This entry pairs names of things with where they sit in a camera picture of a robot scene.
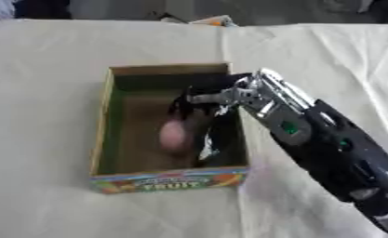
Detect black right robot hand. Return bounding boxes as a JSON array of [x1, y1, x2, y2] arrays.
[[167, 73, 254, 162]]

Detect white and orange object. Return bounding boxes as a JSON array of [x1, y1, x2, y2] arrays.
[[188, 14, 239, 28]]

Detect tan cardboard box green inside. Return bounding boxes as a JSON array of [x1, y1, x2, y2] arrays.
[[87, 62, 252, 195]]

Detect pink round toy fruit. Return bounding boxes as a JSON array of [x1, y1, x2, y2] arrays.
[[157, 119, 195, 153]]

